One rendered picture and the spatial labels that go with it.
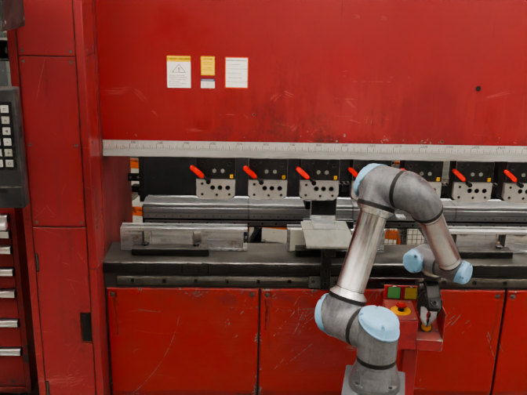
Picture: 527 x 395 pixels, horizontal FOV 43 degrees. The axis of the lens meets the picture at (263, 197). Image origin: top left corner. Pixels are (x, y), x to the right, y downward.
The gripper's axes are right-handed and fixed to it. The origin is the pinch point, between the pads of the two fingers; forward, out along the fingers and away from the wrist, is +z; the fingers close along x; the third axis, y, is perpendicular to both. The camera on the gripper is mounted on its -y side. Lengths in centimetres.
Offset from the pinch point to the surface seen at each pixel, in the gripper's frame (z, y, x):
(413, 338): 2.0, -6.6, 5.6
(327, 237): -25.6, 16.7, 36.8
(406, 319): -5.3, -5.5, 8.6
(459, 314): 9.0, 22.2, -17.5
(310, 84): -79, 35, 45
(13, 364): 49, 30, 170
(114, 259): -13, 16, 117
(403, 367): 17.2, -2.6, 7.1
